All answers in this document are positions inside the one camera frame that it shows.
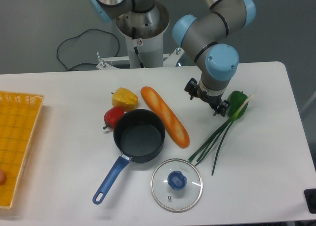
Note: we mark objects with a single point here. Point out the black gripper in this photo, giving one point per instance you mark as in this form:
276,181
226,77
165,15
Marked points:
212,97

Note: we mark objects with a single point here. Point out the green onion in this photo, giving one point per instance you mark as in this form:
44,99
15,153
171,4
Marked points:
222,131

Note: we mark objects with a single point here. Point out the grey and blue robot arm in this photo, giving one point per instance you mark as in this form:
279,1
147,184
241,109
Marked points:
199,38

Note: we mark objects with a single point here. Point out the green bell pepper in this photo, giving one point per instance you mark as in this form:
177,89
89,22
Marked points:
236,99

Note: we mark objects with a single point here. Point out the orange baguette bread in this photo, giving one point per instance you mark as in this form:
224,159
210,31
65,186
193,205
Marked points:
172,124

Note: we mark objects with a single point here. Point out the glass lid with blue knob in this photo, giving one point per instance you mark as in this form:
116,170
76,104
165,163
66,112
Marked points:
176,185

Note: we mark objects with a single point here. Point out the yellow bell pepper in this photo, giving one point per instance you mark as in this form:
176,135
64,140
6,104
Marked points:
125,99

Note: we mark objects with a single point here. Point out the red bell pepper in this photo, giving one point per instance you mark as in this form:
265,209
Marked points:
112,116

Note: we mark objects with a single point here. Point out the black object at table edge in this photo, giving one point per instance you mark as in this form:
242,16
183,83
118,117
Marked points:
310,197

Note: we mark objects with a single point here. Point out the yellow woven basket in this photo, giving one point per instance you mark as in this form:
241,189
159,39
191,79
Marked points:
19,113

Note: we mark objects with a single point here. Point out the white metal base frame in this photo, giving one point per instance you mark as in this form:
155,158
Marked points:
112,63

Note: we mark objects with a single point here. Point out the dark saucepan with blue handle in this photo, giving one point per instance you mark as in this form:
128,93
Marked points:
139,135

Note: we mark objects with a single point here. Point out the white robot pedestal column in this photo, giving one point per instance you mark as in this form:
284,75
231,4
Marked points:
143,34

